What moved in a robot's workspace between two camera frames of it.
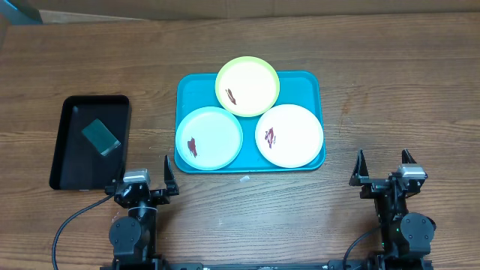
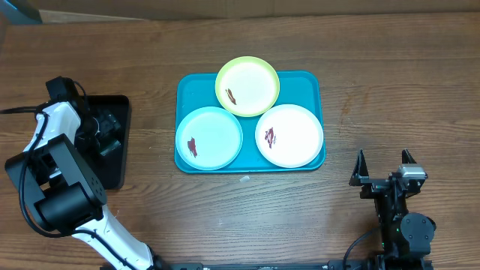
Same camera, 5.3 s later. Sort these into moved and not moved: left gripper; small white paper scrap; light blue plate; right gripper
Moved: left gripper
Not moved: light blue plate; right gripper; small white paper scrap
